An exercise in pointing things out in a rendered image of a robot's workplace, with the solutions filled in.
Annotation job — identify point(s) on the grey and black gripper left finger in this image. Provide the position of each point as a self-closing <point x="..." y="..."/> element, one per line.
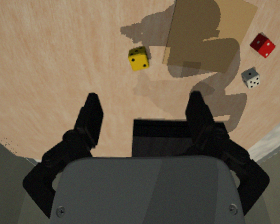
<point x="38" y="182"/>

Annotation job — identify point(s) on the yellow die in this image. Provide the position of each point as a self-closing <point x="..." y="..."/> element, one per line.
<point x="138" y="58"/>

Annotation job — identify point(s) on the white die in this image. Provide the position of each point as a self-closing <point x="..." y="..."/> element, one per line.
<point x="251" y="78"/>

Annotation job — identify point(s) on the tan flat mat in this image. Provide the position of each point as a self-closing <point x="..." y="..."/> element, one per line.
<point x="206" y="34"/>

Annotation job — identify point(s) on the red die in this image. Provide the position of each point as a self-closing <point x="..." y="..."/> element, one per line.
<point x="262" y="45"/>

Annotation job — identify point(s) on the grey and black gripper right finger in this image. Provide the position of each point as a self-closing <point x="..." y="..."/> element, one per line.
<point x="253" y="179"/>

